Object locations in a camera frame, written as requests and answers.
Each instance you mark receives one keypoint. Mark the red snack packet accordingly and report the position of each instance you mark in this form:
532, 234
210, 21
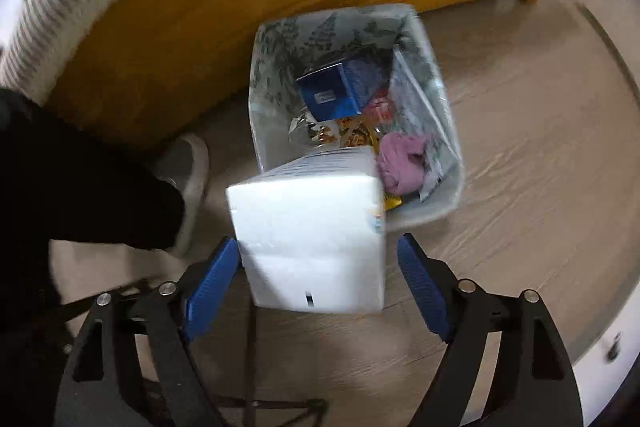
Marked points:
380, 109

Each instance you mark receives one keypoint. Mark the purple cloth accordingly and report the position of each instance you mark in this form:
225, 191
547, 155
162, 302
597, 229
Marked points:
400, 162

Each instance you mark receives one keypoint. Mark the blue box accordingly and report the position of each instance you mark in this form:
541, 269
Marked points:
330, 92

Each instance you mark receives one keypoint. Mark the grey slipper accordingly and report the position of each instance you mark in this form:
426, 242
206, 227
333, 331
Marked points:
192, 177

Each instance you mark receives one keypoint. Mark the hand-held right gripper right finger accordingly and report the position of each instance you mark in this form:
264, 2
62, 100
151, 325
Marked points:
422, 287

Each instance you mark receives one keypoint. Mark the trash bin with patterned liner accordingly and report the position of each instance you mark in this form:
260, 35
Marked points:
280, 52

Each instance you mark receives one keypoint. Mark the person's leg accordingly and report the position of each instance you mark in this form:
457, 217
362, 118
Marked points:
75, 182

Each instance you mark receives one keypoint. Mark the white milk carton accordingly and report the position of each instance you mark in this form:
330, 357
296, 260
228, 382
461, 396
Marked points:
310, 232

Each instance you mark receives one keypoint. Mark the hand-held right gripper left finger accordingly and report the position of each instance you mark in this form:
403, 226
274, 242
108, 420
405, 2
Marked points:
212, 292

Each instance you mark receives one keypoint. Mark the silver foil wrapper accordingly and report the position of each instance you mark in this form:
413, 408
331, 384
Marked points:
305, 132

